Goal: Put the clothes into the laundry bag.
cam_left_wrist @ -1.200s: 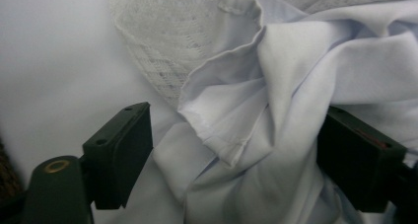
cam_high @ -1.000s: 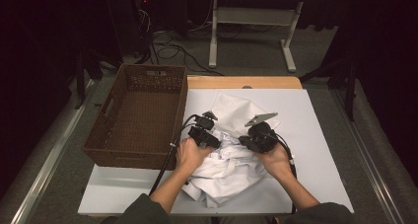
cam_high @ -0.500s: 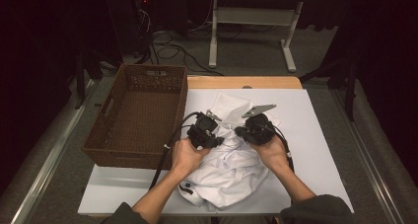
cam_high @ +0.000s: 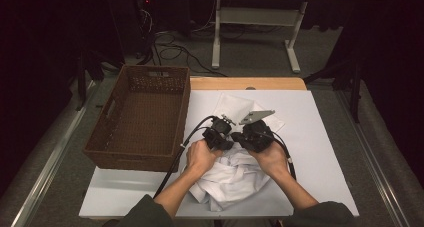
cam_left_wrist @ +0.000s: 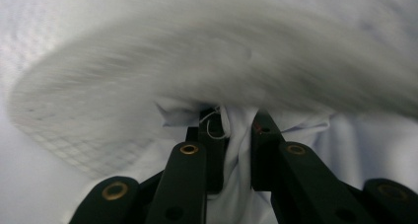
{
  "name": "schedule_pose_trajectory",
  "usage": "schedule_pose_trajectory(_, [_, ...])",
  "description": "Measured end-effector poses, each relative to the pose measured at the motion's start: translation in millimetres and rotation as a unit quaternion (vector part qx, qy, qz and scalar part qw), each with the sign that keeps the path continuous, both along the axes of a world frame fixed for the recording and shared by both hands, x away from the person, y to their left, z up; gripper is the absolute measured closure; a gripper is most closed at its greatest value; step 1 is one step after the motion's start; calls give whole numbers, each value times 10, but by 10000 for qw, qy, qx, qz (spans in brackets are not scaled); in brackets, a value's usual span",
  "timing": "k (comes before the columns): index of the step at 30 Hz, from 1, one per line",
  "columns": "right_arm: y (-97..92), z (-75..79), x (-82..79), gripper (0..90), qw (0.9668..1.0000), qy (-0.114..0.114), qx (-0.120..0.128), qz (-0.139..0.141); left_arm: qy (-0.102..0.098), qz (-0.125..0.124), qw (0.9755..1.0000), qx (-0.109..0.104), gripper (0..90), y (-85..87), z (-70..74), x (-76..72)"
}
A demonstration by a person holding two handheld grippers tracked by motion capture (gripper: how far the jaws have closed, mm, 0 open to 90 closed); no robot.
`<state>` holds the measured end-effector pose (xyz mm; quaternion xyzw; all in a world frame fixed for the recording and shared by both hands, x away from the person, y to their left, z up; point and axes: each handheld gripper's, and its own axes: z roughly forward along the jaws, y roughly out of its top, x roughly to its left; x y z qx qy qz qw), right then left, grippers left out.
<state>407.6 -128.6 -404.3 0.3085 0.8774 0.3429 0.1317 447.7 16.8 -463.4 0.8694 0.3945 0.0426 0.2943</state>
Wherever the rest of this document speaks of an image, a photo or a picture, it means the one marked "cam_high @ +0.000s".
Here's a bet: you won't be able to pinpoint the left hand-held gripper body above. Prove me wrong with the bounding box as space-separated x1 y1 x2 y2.
201 114 237 152

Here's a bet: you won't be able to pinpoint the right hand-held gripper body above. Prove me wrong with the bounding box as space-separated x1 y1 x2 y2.
239 109 276 154

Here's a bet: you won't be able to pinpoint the white mesh laundry bag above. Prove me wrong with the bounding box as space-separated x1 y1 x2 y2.
213 92 286 135

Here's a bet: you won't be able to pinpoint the white shirt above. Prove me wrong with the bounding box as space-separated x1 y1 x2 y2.
189 142 273 212

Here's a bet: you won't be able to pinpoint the brown woven basket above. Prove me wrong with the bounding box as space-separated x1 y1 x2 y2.
83 64 191 173

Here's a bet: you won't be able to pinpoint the person's right hand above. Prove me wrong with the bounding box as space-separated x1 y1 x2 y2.
248 141 291 182

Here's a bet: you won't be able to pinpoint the person's left hand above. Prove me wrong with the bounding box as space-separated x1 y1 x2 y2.
185 139 223 178

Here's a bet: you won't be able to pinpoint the white table board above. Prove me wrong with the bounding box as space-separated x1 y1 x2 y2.
78 89 360 219

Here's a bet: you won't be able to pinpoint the person's dark right sleeve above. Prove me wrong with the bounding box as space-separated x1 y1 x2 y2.
283 201 356 227

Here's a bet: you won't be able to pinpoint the dark metal stand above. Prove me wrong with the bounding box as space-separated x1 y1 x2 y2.
74 50 104 112
303 58 364 123

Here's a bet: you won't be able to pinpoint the white-legged desk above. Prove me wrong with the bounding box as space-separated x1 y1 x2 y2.
211 0 354 74

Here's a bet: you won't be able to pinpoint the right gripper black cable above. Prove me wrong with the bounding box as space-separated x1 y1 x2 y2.
271 130 298 181

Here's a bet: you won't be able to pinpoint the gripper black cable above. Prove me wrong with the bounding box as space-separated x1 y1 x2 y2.
153 115 218 200
271 130 298 181

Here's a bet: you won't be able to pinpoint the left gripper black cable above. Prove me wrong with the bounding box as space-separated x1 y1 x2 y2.
153 115 218 200

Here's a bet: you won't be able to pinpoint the black floor cables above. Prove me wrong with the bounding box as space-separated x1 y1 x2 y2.
134 6 228 78

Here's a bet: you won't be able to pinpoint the metal floor rail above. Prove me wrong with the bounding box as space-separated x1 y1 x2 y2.
11 80 98 227
336 90 411 227

